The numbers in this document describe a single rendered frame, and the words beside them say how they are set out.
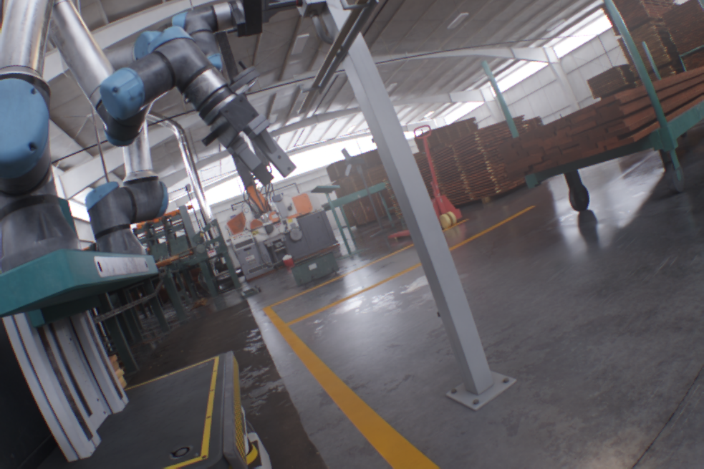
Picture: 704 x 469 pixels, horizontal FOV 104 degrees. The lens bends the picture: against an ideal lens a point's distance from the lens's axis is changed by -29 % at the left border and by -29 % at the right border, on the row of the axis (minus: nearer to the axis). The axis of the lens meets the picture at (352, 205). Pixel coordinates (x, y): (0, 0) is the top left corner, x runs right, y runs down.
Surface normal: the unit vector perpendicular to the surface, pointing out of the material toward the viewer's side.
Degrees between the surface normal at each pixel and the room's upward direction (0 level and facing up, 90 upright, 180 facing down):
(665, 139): 90
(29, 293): 90
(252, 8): 153
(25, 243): 73
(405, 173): 90
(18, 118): 98
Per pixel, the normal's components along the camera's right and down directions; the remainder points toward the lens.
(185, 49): 0.63, -0.26
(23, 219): 0.41, -0.50
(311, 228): 0.31, -0.15
